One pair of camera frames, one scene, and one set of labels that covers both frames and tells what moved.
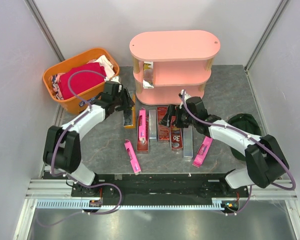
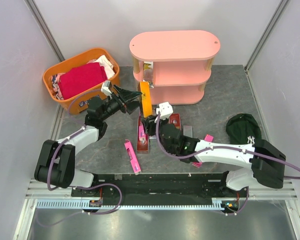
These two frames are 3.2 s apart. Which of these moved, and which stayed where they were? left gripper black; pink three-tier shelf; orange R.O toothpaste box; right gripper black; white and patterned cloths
Moved: orange R.O toothpaste box; right gripper black
Stayed: pink three-tier shelf; left gripper black; white and patterned cloths
